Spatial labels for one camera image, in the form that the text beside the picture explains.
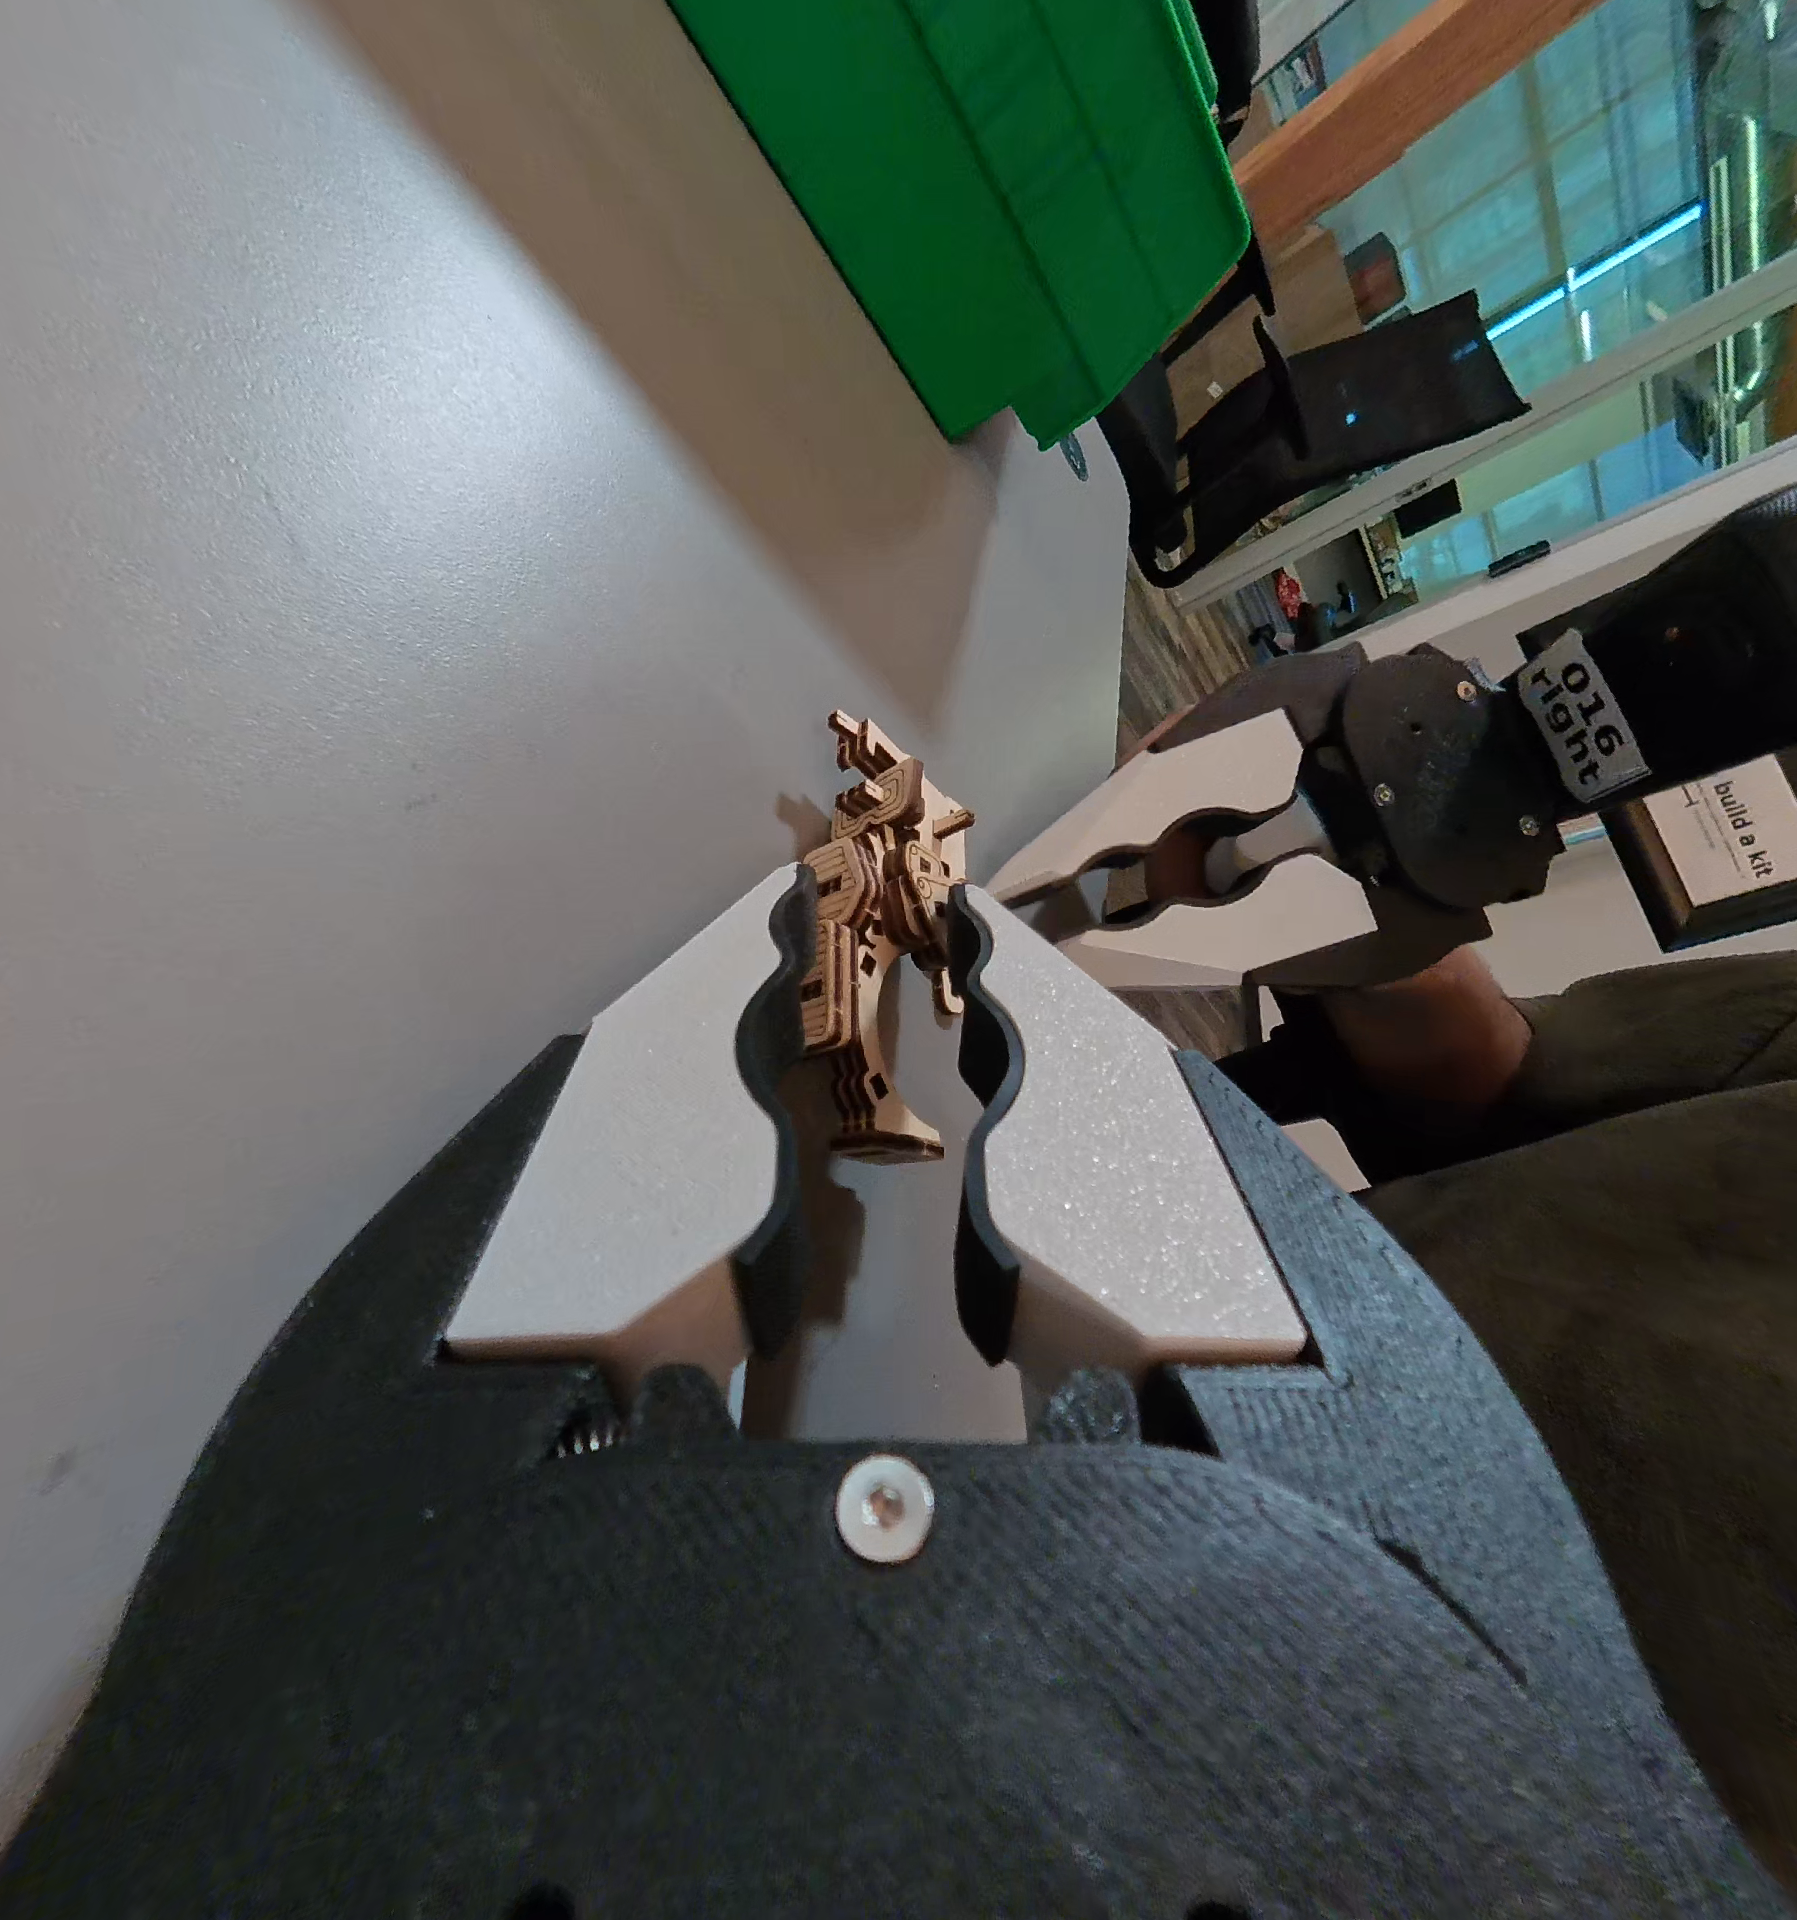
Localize green plastic bin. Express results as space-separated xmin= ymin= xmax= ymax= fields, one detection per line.
xmin=665 ymin=0 xmax=1255 ymax=453

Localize black office chair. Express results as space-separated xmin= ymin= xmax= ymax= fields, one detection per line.
xmin=1099 ymin=239 xmax=1533 ymax=594

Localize framed marker sign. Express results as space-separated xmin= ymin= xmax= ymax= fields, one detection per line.
xmin=1604 ymin=736 xmax=1797 ymax=955

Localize person's right hand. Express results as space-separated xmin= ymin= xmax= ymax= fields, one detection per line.
xmin=1316 ymin=945 xmax=1536 ymax=1160

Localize person's trousers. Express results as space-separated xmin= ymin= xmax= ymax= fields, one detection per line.
xmin=1213 ymin=945 xmax=1797 ymax=1920

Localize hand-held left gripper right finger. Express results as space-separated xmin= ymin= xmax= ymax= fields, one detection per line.
xmin=945 ymin=878 xmax=1328 ymax=1372

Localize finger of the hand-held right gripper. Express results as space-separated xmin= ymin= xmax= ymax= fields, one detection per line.
xmin=1054 ymin=851 xmax=1391 ymax=990
xmin=985 ymin=704 xmax=1344 ymax=909

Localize layered wooden puzzle model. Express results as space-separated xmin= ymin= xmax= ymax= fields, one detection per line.
xmin=794 ymin=708 xmax=978 ymax=1169

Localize wooden railing beam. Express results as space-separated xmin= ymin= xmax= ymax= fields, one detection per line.
xmin=1232 ymin=0 xmax=1607 ymax=240

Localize grey desk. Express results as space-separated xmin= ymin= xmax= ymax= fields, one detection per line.
xmin=0 ymin=0 xmax=1140 ymax=1815

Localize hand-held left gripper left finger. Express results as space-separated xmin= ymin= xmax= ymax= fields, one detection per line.
xmin=441 ymin=864 xmax=823 ymax=1372

